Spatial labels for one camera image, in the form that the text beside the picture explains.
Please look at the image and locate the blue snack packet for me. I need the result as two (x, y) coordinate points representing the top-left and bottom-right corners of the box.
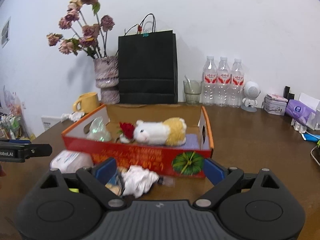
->
(105, 167), (127, 197)

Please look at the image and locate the white wet wipes pack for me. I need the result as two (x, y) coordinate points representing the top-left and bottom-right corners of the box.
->
(50, 150), (94, 174)

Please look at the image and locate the white cloth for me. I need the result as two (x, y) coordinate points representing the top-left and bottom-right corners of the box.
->
(121, 165), (159, 198)

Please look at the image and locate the clear plastic wrapper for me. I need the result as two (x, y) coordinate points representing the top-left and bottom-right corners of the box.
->
(87, 117), (112, 142)

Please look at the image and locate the small clear plastic bag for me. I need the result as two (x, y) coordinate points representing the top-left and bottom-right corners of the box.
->
(157, 176), (175, 187)

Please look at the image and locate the white and tan plush toy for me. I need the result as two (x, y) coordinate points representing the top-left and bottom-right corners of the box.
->
(119, 117), (187, 147)

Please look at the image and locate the person's left hand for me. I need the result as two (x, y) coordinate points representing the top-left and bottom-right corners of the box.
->
(0, 165), (7, 178)

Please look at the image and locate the purple cloth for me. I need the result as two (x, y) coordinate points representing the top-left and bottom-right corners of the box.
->
(180, 134), (210, 150)

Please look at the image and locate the red orange cardboard box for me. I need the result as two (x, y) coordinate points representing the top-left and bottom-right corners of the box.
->
(62, 104), (214, 178)

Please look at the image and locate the crumpled white tissue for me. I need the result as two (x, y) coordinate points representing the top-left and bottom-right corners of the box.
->
(61, 112), (85, 122)

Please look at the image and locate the yellow ceramic mug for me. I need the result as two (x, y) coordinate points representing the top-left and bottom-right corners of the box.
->
(73, 92), (100, 114)

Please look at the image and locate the small tin box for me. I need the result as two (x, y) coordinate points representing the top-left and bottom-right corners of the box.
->
(262, 94), (288, 116)

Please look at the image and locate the left water bottle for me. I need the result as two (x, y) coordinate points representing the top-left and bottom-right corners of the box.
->
(202, 56), (217, 105)

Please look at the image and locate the water bottle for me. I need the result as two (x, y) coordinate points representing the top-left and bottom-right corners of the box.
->
(202, 56), (217, 105)
(229, 59), (245, 108)
(217, 57), (231, 106)

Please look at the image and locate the white robot figurine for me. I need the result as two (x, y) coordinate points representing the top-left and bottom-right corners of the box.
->
(241, 81), (261, 113)

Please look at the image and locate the clear glass cup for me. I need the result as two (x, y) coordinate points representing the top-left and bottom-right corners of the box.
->
(183, 75), (202, 105)

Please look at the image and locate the right water bottle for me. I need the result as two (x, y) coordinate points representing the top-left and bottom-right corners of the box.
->
(229, 59), (245, 108)

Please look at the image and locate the middle water bottle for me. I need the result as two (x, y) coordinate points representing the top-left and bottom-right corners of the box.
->
(217, 57), (231, 106)

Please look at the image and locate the purple tissue pack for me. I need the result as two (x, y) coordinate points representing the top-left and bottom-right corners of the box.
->
(285, 99), (317, 129)

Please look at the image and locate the pink textured vase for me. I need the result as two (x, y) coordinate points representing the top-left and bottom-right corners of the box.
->
(93, 56), (120, 105)

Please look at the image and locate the black paper shopping bag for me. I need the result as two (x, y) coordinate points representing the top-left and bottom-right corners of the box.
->
(118, 13), (179, 105)

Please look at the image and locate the dried pink rose bouquet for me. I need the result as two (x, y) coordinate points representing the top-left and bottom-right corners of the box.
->
(46, 0), (115, 59)

